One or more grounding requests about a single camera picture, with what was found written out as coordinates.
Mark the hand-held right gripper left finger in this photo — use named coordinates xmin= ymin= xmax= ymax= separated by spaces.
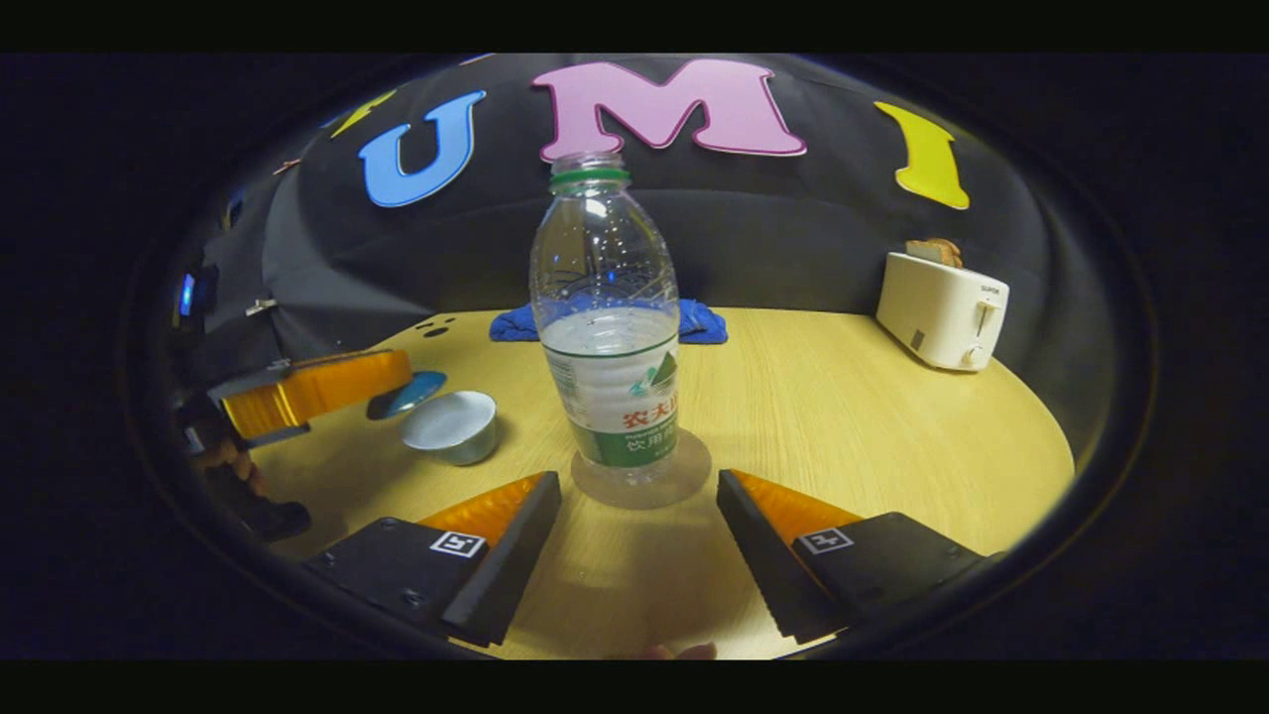
xmin=302 ymin=471 xmax=562 ymax=648

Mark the blue towel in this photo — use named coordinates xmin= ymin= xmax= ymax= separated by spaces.
xmin=490 ymin=296 xmax=729 ymax=345

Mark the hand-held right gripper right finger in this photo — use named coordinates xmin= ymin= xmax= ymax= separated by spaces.
xmin=716 ymin=469 xmax=1002 ymax=644

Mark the clear plastic water bottle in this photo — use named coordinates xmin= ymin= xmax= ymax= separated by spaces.
xmin=528 ymin=152 xmax=682 ymax=487

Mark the white teacup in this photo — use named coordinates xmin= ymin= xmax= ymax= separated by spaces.
xmin=401 ymin=391 xmax=498 ymax=466

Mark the white toaster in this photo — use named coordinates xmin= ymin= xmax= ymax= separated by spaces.
xmin=876 ymin=252 xmax=1010 ymax=372

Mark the blue teacup lid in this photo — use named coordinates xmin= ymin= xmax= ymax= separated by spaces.
xmin=367 ymin=372 xmax=447 ymax=420

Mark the round brown coaster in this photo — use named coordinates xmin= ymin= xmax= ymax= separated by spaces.
xmin=570 ymin=428 xmax=713 ymax=511

